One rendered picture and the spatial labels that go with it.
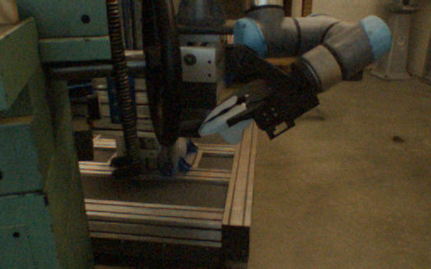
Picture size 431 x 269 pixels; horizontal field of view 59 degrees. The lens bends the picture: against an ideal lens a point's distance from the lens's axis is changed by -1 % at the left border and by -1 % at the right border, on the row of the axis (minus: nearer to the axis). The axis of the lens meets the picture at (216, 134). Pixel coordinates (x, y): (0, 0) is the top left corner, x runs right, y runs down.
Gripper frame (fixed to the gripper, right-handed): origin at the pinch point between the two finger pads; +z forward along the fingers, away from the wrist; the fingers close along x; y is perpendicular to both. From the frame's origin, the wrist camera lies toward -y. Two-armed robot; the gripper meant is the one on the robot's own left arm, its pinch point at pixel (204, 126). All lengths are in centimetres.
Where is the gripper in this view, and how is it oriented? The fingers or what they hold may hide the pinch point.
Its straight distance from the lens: 65.9
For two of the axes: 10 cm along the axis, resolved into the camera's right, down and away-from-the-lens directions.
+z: -8.6, 5.1, -0.1
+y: 4.4, 7.4, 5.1
